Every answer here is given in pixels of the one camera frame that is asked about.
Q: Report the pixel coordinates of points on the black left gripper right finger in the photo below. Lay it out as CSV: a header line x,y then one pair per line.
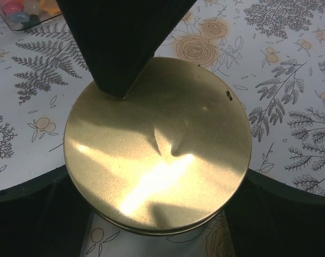
x,y
269,218

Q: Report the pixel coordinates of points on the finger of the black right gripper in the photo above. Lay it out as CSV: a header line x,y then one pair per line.
x,y
118,38

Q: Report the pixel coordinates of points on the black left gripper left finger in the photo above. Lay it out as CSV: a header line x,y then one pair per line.
x,y
45,216

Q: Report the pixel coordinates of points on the clear divided candy box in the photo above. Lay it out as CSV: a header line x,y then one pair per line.
x,y
23,14

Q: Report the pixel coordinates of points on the round wooden jar lid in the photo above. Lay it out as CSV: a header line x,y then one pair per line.
x,y
167,158

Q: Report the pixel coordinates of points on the floral patterned table mat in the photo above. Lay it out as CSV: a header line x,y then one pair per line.
x,y
270,53

